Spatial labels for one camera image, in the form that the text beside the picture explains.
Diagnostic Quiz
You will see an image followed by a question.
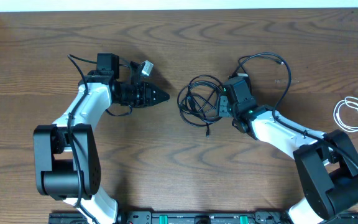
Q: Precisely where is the white usb cable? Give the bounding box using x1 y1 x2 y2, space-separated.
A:
333 96 358 133

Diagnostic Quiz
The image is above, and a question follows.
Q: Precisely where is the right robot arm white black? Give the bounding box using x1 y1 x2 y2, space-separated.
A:
218 75 358 223

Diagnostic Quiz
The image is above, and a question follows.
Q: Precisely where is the black usb cable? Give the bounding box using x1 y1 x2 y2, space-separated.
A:
177 55 285 138

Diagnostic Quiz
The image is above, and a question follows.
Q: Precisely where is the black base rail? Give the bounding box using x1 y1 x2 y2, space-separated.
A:
47 211 358 224

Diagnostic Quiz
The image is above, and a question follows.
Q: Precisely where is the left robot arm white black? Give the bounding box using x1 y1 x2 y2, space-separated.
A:
33 53 170 223

